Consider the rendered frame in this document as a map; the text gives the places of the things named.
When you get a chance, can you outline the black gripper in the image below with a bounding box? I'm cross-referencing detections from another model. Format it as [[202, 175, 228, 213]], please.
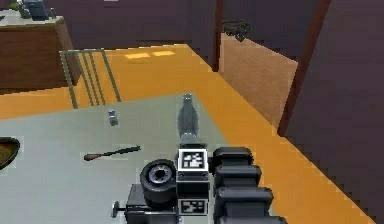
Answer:
[[111, 158, 181, 224]]

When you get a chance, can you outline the grey table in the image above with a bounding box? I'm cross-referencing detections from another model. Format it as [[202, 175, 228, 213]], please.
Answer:
[[0, 92, 278, 224]]

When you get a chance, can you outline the grey glass bottle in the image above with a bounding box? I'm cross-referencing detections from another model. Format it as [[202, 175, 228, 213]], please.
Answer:
[[177, 93, 200, 145]]

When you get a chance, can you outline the grey metal chair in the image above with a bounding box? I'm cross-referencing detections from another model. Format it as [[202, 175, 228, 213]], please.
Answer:
[[59, 48, 122, 110]]

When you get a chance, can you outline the light brown room door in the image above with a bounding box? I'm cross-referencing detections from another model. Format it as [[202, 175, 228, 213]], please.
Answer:
[[218, 32, 299, 129]]

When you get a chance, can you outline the dark olive bowl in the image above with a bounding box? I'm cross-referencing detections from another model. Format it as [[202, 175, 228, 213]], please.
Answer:
[[0, 136, 21, 171]]

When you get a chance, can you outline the brown wooden counter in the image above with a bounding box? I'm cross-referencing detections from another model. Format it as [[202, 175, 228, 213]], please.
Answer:
[[0, 9, 83, 96]]

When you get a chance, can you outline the dark blue kettle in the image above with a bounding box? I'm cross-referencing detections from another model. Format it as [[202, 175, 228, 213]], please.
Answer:
[[22, 0, 50, 21]]

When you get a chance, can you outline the black door handle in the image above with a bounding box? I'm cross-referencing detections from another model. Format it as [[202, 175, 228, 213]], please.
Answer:
[[222, 19, 252, 43]]

